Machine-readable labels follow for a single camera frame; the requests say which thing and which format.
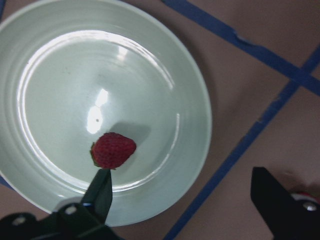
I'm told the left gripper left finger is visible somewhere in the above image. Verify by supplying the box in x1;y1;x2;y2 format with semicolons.
81;169;113;224

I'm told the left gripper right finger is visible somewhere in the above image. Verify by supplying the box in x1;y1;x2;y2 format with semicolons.
250;167;295;233

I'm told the red strawberry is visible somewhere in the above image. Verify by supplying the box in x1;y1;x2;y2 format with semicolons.
90;132;137;170
291;191;320;204

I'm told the pale green plate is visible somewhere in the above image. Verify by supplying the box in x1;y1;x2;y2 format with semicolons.
0;0;212;227

